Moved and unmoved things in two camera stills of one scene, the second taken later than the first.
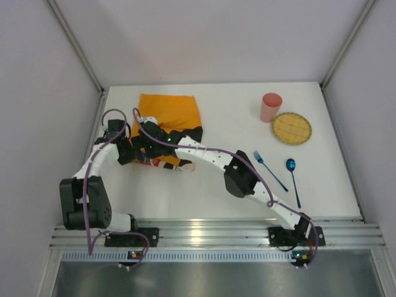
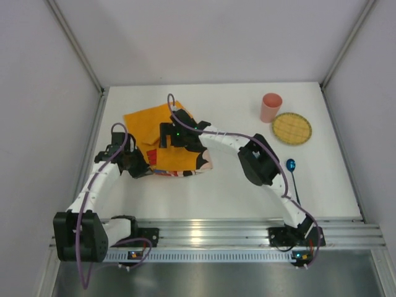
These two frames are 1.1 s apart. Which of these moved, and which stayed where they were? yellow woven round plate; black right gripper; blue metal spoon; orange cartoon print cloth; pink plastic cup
Moved: orange cartoon print cloth; black right gripper
Stayed: pink plastic cup; yellow woven round plate; blue metal spoon
